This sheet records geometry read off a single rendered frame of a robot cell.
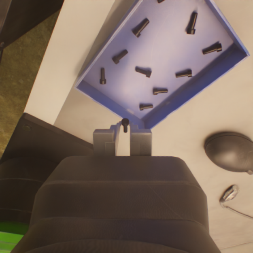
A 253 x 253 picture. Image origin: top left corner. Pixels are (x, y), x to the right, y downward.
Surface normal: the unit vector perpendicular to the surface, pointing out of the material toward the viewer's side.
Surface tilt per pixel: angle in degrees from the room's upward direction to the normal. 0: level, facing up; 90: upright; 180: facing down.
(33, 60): 0
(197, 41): 0
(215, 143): 74
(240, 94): 0
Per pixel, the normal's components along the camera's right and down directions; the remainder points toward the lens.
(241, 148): 0.24, -0.14
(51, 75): -0.01, 0.69
